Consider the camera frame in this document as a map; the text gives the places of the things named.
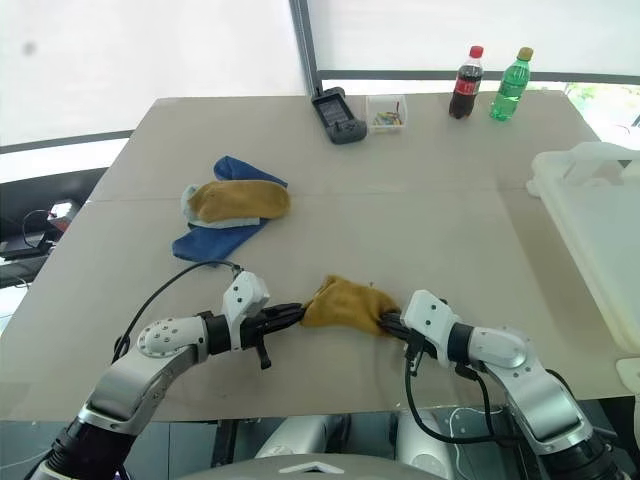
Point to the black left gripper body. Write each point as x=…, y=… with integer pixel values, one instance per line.
x=257, y=327

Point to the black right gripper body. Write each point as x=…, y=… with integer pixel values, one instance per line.
x=411, y=345

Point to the mustard yellow sock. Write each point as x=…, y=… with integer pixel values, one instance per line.
x=345, y=305
x=240, y=200

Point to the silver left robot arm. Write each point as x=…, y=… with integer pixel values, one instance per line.
x=125, y=380

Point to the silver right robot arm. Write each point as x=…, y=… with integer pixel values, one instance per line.
x=530, y=390

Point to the white plastic basket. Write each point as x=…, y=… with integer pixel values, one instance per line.
x=595, y=240

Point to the grey rounded shape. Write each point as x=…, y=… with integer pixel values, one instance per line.
x=425, y=450

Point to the grey shell with white chevron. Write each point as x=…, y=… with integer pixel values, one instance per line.
x=240, y=470

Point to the black handheld device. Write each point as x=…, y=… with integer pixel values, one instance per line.
x=335, y=117

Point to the small colourful items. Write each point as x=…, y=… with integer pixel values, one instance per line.
x=386, y=120

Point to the clear plastic box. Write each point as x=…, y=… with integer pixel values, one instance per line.
x=385, y=102

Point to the white plastic piece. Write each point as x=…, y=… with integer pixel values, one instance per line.
x=630, y=375

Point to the red and white item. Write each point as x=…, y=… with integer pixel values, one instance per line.
x=62, y=210

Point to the cola bottle red cap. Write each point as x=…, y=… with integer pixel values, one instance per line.
x=465, y=90

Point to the green bottle gold cap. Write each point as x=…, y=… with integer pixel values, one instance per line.
x=510, y=90

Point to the black side furniture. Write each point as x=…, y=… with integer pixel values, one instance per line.
x=30, y=190

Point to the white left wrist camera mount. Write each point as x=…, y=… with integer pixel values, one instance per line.
x=245, y=295

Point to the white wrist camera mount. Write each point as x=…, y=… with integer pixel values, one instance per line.
x=430, y=315
x=245, y=295

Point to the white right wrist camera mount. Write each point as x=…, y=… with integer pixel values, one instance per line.
x=430, y=315

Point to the grey window frame post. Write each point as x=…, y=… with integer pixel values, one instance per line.
x=305, y=45

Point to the dark window frame bar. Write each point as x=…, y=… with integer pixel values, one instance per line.
x=550, y=76
x=60, y=141

